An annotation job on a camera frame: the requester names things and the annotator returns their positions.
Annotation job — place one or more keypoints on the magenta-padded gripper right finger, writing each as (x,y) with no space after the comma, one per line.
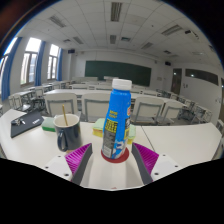
(147,159)

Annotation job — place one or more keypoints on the black mouse pad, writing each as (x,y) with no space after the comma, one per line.
(28,124)

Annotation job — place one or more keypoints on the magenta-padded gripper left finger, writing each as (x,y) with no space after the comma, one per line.
(78,159)

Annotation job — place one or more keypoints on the blue drink bottle white cap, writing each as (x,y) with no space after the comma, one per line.
(115,123)

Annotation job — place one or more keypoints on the white classroom chairs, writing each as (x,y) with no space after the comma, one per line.
(61,101)

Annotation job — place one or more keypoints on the yellow and green sponge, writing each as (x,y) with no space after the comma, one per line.
(97,128)

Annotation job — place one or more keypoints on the ceiling lights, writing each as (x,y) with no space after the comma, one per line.
(115,10)

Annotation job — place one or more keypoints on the dark green chalkboard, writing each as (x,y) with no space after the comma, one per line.
(116,71)

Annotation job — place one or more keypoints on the black wall speaker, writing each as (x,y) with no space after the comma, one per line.
(168,63)
(71,51)

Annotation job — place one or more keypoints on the bunch of keys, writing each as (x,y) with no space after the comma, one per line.
(17,122)

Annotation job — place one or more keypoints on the dark classroom door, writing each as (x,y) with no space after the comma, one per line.
(176,81)

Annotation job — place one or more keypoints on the dark high wall window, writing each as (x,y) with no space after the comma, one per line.
(201,76)

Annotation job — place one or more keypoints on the blue curtain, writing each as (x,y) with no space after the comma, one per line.
(10,73)
(40,65)
(59,66)

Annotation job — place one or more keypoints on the wooden stir stick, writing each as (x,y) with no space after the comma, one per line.
(64,115)

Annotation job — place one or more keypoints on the dark blue mug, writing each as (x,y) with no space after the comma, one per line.
(71,136)

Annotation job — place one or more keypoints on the white classroom desks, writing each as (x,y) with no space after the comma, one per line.
(66,91)

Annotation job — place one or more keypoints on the large classroom window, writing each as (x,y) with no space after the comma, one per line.
(52,63)
(30,63)
(5,61)

